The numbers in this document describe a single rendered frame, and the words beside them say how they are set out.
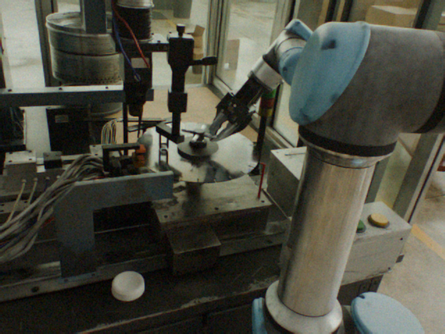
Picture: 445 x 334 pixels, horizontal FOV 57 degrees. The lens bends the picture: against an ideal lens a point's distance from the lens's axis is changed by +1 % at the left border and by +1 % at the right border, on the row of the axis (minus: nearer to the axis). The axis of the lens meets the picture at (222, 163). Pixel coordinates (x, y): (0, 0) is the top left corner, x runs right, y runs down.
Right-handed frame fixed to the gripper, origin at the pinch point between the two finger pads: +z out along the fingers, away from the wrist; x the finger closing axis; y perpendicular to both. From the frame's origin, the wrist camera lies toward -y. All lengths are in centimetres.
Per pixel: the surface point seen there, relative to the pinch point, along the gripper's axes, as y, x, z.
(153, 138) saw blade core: 2.9, -11.9, 11.9
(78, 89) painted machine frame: 6.9, -35.6, 15.3
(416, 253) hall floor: -134, 108, 23
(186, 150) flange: 5.6, -2.3, 5.8
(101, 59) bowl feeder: -30, -55, 23
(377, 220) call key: 1.6, 42.6, -14.9
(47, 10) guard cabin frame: -48, -96, 33
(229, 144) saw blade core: -5.7, 3.6, 1.0
